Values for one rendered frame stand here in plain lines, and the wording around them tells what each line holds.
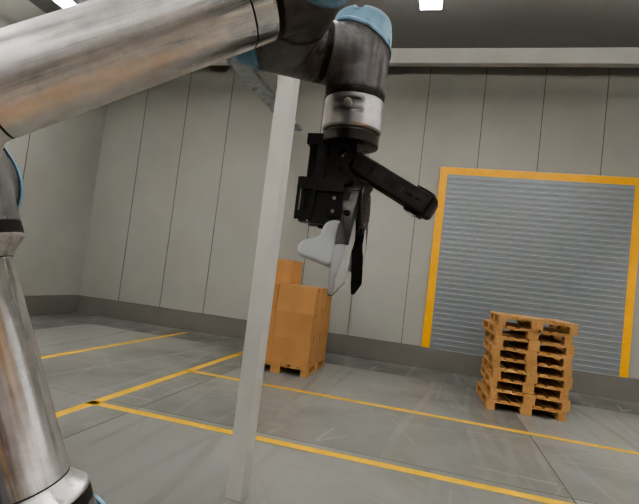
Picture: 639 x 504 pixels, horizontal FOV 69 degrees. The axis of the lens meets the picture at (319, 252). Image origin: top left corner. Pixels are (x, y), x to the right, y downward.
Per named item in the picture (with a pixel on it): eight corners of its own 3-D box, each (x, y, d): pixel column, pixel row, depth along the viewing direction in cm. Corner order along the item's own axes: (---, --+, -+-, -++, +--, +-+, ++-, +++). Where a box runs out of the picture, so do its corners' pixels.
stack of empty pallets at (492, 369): (571, 423, 609) (580, 325, 616) (484, 408, 636) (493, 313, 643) (548, 401, 734) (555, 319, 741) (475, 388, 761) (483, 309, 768)
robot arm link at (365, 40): (321, 24, 61) (380, 40, 64) (311, 104, 61) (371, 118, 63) (340, -9, 54) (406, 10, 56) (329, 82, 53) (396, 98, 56)
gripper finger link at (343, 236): (335, 261, 53) (349, 208, 58) (350, 263, 52) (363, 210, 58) (330, 234, 49) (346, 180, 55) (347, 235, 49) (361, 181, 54)
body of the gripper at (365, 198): (308, 231, 62) (319, 144, 63) (371, 237, 60) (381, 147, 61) (291, 223, 55) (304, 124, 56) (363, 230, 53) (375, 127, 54)
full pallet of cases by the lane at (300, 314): (306, 378, 691) (320, 262, 700) (243, 367, 716) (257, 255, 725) (324, 365, 808) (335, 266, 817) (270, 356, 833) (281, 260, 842)
